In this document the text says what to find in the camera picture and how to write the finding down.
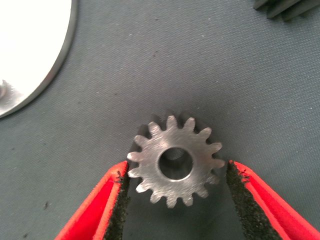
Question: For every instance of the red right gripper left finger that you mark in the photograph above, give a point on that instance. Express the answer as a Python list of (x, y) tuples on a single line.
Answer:
[(95, 207)]

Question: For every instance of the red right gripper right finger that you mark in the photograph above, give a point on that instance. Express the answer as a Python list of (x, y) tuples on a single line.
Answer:
[(270, 212)]

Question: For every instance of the steel planetary gear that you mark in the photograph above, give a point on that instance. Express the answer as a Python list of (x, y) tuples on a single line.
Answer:
[(282, 10), (150, 155)]

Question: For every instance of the round metal carrier plate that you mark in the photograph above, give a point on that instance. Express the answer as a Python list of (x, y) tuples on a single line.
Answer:
[(30, 50)]

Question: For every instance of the dark grey table cloth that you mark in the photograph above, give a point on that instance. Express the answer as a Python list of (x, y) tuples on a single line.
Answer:
[(175, 62)]

